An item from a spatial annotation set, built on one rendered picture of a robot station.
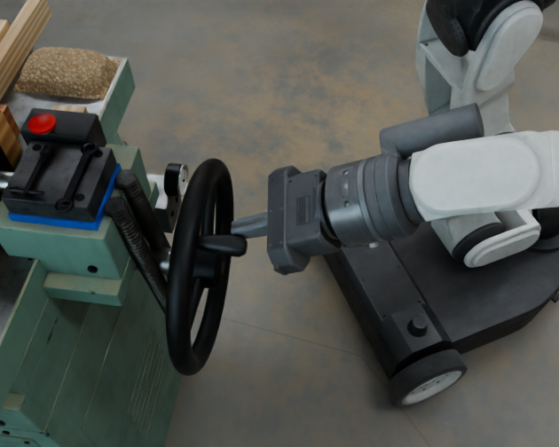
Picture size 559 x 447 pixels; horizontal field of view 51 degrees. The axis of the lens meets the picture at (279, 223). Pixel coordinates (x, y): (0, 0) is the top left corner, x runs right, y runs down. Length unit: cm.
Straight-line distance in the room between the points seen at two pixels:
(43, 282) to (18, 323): 6
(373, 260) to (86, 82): 91
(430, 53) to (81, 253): 66
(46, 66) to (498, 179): 65
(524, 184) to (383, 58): 191
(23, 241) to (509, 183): 51
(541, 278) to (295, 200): 112
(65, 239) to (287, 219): 25
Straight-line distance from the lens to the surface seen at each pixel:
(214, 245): 67
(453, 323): 153
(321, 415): 156
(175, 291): 66
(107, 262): 71
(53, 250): 72
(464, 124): 58
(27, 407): 80
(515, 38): 95
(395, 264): 155
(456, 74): 103
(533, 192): 53
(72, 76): 92
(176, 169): 107
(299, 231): 61
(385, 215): 57
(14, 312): 72
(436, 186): 54
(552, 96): 243
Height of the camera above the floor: 149
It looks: 55 degrees down
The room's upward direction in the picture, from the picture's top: straight up
